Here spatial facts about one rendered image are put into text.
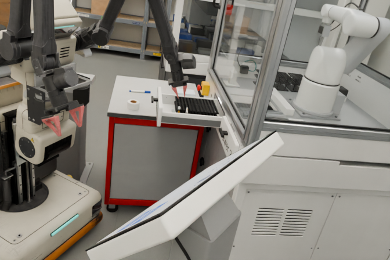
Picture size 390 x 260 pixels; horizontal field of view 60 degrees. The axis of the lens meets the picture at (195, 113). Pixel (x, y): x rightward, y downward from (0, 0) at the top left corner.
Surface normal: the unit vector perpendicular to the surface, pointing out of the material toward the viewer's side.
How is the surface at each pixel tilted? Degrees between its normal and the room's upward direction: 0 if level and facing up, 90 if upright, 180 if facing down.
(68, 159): 90
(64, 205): 0
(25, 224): 0
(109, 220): 1
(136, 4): 90
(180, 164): 90
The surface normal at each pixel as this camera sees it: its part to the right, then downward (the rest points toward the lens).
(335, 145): 0.12, 0.44
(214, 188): 0.63, -0.45
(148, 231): -0.58, 0.25
